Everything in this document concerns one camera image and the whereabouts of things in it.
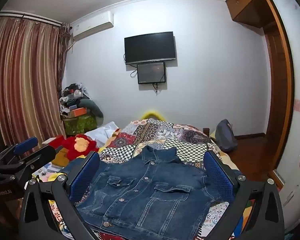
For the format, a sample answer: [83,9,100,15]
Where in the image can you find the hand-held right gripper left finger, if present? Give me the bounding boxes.
[19,151,100,240]

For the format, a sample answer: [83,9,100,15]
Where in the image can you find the brown cloth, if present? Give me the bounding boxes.
[54,147,72,168]

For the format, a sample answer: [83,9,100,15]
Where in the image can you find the white cloth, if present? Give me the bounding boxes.
[85,122,120,142]

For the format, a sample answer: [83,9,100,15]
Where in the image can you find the cartoon printed sheet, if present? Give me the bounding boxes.
[36,161,65,183]

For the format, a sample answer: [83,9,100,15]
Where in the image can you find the blue denim jeans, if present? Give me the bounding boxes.
[57,145,222,238]

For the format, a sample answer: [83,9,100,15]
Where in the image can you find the white curtain rail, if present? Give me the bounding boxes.
[0,11,68,28]

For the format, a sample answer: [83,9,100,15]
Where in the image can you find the green printed box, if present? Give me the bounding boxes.
[62,115,98,135]

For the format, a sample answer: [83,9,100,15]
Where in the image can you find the orange box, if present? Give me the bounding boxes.
[69,107,87,117]

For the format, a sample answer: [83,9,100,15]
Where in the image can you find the yellow rounded object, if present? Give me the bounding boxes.
[141,110,167,122]

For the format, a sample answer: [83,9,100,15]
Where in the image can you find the wooden overhead cabinet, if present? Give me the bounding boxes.
[225,0,275,29]

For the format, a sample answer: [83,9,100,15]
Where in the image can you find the grey backpack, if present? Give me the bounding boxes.
[215,119,238,152]

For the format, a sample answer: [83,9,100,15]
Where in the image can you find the black wall television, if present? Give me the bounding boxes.
[124,32,176,65]

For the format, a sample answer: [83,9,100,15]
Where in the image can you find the small black monitor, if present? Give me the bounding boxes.
[137,61,166,85]

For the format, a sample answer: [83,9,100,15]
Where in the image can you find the red plush toy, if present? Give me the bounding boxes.
[49,134,100,161]

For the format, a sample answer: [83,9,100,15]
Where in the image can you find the patchwork quilt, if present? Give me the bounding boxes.
[22,118,255,240]

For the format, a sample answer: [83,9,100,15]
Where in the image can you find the striped brown curtain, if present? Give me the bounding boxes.
[0,17,70,153]

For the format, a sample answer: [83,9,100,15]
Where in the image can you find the brown wooden door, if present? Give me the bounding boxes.
[262,0,295,188]

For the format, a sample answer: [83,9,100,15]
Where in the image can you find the white air conditioner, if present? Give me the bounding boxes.
[69,11,114,42]

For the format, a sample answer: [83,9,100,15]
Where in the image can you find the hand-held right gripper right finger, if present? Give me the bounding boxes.
[203,151,285,240]

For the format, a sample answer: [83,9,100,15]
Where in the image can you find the grey green cushion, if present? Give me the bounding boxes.
[79,99,104,118]

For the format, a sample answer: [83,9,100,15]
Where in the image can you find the pile of clutter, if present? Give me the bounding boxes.
[59,82,90,113]

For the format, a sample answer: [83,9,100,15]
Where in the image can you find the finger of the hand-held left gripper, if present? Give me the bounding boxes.
[0,137,38,172]
[0,145,57,180]

